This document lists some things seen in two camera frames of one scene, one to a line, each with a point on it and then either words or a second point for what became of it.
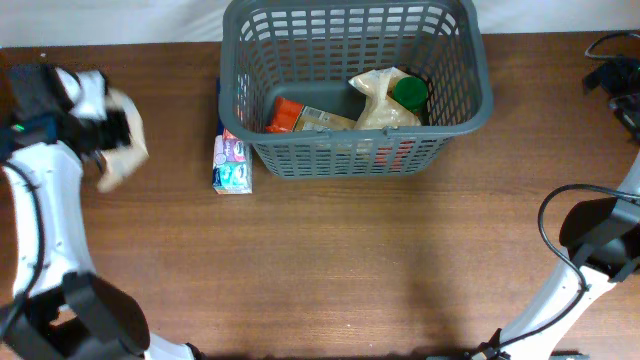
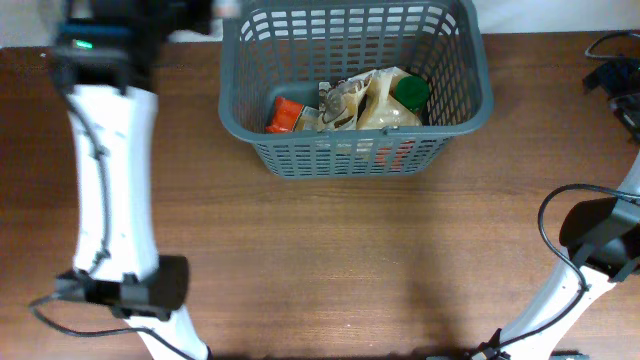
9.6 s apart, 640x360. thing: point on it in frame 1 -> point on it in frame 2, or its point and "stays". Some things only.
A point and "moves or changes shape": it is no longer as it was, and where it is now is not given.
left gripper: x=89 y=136 -> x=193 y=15
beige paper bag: x=381 y=109 stays
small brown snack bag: x=124 y=161 moves or changes shape
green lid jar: x=411 y=92 stays
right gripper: x=611 y=76 stays
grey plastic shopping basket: x=310 y=51 stays
